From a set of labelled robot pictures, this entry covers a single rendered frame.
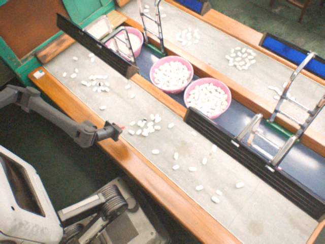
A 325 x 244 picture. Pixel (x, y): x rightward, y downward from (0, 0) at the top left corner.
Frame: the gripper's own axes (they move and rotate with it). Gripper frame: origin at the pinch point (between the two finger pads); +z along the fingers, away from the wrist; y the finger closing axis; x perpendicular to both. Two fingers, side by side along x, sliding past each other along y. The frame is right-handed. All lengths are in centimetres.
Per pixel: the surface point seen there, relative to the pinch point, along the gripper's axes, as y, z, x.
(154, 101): 4.1, 26.6, -8.5
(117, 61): 14.9, -2.9, -30.0
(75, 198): 31, 18, 97
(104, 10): 83, 47, -34
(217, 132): -45, -4, -30
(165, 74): 13.5, 42.0, -20.6
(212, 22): 16, 79, -56
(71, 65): 68, 16, 1
